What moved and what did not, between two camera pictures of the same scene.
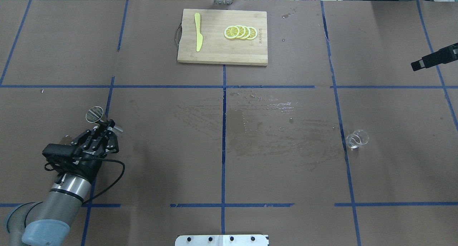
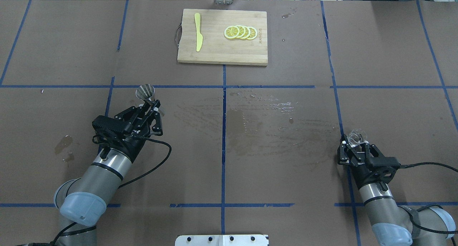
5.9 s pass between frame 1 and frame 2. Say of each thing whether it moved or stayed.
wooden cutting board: stayed
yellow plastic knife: stayed
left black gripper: moved
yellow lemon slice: stayed
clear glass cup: stayed
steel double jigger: moved
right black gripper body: moved
